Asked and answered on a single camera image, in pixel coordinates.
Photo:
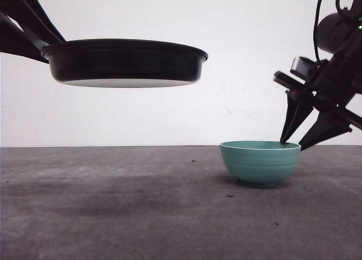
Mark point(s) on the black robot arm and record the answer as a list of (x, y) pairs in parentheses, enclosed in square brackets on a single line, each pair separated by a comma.
[(340, 34)]

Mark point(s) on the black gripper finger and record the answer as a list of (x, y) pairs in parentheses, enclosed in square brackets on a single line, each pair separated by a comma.
[(34, 21), (14, 41)]

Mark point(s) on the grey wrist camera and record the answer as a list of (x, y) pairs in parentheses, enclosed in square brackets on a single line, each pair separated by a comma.
[(303, 68)]

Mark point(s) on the teal ribbed bowl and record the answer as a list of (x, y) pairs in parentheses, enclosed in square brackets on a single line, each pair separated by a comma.
[(260, 163)]

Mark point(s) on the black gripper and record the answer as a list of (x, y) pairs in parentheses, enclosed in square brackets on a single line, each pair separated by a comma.
[(328, 92)]

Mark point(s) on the black frying pan green handle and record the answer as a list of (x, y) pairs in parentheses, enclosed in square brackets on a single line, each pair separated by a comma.
[(124, 63)]

